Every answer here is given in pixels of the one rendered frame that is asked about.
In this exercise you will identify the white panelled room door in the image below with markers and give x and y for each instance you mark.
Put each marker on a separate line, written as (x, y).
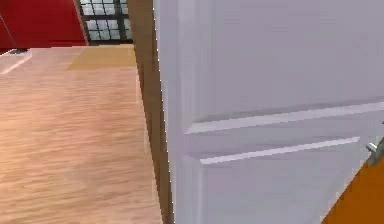
(266, 83)

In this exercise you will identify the black framed window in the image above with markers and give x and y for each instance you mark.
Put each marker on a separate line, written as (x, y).
(106, 20)

